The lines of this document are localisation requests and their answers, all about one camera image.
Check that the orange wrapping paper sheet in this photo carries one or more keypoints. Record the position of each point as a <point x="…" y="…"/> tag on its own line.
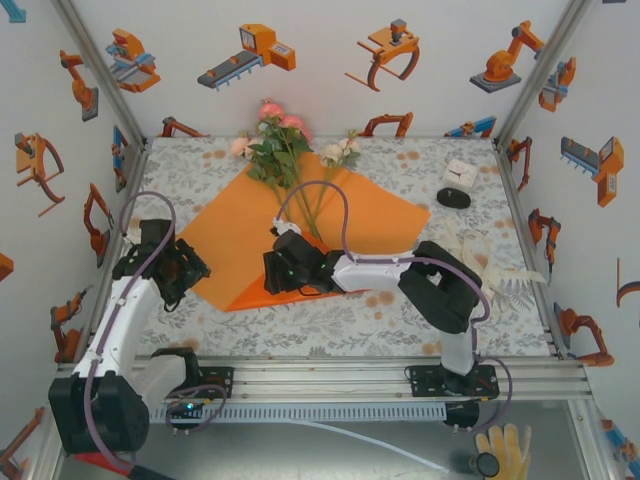
<point x="370" y="220"/>

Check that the peach blossom flower stem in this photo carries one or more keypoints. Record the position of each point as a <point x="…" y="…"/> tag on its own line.
<point x="240" y="146"/>

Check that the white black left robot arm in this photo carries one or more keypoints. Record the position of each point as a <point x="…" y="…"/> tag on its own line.
<point x="120" y="325"/>

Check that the black round knob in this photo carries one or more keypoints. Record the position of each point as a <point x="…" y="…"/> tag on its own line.
<point x="486" y="465"/>

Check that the aluminium side rail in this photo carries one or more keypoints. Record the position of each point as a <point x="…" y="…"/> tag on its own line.
<point x="129" y="202"/>
<point x="529" y="250"/>

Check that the floral printed tablecloth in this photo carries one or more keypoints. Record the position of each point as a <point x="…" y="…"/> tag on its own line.
<point x="300" y="335"/>

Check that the aluminium frame cross rails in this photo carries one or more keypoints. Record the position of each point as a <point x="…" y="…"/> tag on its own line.
<point x="325" y="382"/>

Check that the aluminium frame post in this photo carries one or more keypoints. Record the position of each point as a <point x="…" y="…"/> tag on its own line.
<point x="539" y="75"/>
<point x="102" y="75"/>

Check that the cream printed ribbon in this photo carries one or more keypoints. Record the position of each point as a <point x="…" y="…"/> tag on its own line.
<point x="525" y="274"/>

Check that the black controller box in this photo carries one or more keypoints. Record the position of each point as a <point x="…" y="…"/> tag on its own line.
<point x="462" y="415"/>

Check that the grey metal shelf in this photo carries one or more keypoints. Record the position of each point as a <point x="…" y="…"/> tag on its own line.
<point x="300" y="460"/>

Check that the cream bud flower stem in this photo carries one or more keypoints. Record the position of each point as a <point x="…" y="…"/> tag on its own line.
<point x="340" y="150"/>

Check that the small white square clock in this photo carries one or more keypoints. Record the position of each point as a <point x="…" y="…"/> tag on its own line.
<point x="460" y="175"/>

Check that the red pipe wrench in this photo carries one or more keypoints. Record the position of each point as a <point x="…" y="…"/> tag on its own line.
<point x="115" y="465"/>

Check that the circuit board with green light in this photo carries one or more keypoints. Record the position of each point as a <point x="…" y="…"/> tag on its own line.
<point x="187" y="407"/>

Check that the black oval object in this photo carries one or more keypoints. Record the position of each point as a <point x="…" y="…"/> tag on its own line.
<point x="452" y="198"/>

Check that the yellow work glove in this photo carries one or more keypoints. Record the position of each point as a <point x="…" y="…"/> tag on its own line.
<point x="510" y="450"/>

